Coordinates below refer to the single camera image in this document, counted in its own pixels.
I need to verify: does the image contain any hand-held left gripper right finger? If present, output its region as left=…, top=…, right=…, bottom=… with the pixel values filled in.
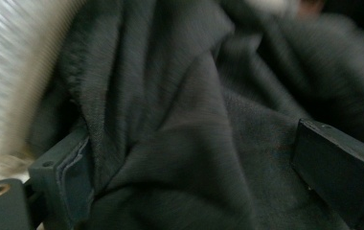
left=289, top=118, right=364, bottom=230

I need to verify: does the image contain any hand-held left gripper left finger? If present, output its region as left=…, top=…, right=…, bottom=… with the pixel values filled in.
left=27, top=126, right=96, bottom=230

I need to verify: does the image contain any white mesh laundry bag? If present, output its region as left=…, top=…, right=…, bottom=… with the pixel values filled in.
left=0, top=0, right=87, bottom=190

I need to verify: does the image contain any dark grey cloth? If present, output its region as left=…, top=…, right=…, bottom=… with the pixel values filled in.
left=26, top=0, right=364, bottom=230

